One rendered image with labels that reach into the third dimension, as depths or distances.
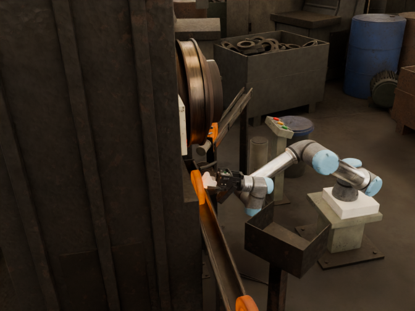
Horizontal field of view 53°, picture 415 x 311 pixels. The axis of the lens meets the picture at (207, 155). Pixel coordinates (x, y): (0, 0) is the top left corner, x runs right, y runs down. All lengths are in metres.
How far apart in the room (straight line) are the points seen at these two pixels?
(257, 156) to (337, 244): 0.75
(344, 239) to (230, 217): 0.78
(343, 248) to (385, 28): 2.98
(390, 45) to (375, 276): 3.11
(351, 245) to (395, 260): 0.27
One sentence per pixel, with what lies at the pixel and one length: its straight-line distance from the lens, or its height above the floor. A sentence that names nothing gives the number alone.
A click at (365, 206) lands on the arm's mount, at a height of 0.36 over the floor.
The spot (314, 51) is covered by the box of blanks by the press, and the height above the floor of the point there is 0.68.
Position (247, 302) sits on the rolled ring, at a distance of 1.31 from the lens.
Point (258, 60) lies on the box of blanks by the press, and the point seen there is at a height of 0.68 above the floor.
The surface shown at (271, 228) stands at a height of 0.61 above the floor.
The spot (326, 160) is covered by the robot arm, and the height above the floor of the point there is 0.78.
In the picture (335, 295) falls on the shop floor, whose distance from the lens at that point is 2.46.
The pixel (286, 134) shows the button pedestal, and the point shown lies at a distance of 2.76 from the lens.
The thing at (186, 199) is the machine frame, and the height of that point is 0.87.
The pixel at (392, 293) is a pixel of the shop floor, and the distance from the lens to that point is 2.56.
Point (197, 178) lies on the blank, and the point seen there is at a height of 0.81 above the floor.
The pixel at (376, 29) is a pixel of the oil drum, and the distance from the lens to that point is 5.05.
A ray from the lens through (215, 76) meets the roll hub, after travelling 1.75.
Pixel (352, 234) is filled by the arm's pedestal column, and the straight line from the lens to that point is 2.66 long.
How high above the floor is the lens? 1.72
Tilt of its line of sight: 28 degrees down
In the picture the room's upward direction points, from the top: 1 degrees counter-clockwise
